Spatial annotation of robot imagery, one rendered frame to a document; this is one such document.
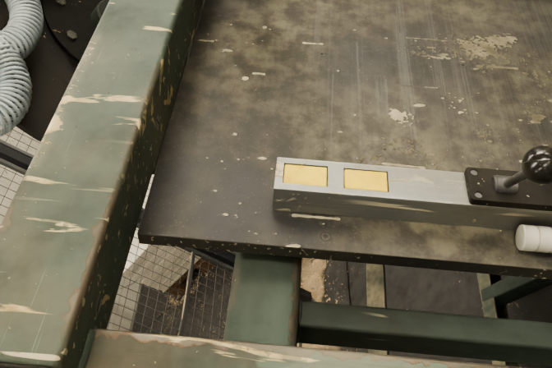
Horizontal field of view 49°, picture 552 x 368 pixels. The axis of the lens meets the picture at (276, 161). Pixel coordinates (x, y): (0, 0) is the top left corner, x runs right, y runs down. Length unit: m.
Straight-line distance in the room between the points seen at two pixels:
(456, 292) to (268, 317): 2.21
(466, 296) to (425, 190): 2.11
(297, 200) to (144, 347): 0.24
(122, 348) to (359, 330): 0.27
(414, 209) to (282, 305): 0.18
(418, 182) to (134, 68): 0.36
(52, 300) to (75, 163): 0.16
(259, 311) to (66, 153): 0.27
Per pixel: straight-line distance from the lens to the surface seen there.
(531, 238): 0.73
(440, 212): 0.72
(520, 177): 0.68
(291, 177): 0.70
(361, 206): 0.70
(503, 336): 0.74
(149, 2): 0.87
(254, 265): 0.71
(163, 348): 0.57
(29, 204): 0.63
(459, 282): 2.86
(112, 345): 0.58
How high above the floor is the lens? 1.97
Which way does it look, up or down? 23 degrees down
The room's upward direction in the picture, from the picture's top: 60 degrees counter-clockwise
